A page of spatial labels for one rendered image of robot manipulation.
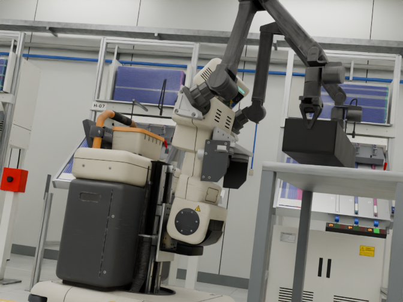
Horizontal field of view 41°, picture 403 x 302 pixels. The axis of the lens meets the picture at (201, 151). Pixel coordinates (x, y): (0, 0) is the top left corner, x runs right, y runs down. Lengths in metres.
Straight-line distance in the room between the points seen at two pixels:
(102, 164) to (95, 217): 0.20
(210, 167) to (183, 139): 0.19
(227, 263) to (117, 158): 3.37
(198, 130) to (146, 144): 0.25
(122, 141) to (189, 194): 0.38
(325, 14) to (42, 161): 3.30
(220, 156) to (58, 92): 4.15
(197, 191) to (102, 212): 0.37
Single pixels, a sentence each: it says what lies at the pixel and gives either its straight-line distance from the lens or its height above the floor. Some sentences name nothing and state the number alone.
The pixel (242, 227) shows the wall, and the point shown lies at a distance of 5.28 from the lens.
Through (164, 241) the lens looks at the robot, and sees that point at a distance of 2.19.
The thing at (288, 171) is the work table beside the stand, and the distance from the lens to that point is 1.72.
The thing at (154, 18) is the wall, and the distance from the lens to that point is 5.91.
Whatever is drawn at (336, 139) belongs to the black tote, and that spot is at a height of 0.90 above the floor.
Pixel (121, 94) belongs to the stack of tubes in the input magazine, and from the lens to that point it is 4.09.
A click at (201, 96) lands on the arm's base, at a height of 1.03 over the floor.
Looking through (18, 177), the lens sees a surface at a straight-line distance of 3.93.
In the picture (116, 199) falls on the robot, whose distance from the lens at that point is 2.04.
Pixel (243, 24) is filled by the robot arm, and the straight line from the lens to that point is 2.08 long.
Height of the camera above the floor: 0.58
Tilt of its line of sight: 7 degrees up
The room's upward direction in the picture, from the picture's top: 7 degrees clockwise
